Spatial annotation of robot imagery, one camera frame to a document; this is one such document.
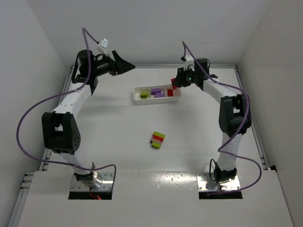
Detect red lego brick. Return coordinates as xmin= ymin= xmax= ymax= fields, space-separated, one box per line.
xmin=167 ymin=89 xmax=174 ymax=97

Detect purple lego piece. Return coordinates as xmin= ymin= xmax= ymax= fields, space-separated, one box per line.
xmin=151 ymin=88 xmax=166 ymax=98

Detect green square lego brick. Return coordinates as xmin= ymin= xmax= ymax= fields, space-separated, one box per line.
xmin=140 ymin=92 xmax=149 ymax=99

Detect green red purple lego stack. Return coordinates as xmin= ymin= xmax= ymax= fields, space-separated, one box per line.
xmin=150 ymin=131 xmax=165 ymax=149

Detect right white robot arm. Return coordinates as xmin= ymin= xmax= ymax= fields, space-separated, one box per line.
xmin=172 ymin=55 xmax=251 ymax=183

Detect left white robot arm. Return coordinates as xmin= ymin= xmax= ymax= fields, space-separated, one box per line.
xmin=42 ymin=50 xmax=135 ymax=184

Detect white three-compartment tray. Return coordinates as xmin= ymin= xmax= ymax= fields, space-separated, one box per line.
xmin=133 ymin=85 xmax=182 ymax=105

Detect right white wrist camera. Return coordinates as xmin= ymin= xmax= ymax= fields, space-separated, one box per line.
xmin=183 ymin=55 xmax=195 ymax=71

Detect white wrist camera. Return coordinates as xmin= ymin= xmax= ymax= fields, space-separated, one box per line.
xmin=97 ymin=38 xmax=109 ymax=55
xmin=183 ymin=55 xmax=195 ymax=71

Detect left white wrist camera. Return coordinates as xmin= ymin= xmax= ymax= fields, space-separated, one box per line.
xmin=97 ymin=38 xmax=109 ymax=55

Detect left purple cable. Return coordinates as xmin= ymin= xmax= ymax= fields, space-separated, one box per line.
xmin=16 ymin=27 xmax=117 ymax=187

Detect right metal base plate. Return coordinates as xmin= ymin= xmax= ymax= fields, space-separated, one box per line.
xmin=196 ymin=172 xmax=241 ymax=192

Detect metal base plate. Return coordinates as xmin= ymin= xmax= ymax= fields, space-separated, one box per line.
xmin=70 ymin=172 xmax=114 ymax=192
xmin=196 ymin=172 xmax=241 ymax=192

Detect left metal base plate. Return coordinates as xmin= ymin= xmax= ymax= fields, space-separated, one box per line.
xmin=70 ymin=172 xmax=114 ymax=192

